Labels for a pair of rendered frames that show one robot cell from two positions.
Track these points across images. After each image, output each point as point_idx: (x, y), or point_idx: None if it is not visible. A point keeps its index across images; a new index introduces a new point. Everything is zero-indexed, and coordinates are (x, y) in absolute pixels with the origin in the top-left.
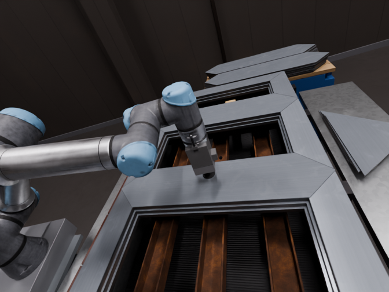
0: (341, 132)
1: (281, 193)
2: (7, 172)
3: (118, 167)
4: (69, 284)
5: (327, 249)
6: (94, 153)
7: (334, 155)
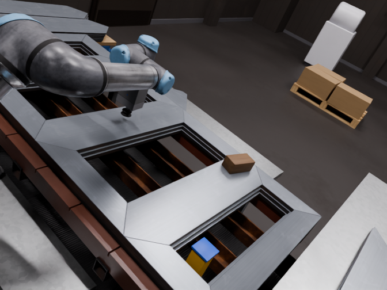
0: None
1: (171, 122)
2: (112, 81)
3: (164, 84)
4: (12, 271)
5: (206, 139)
6: (152, 74)
7: None
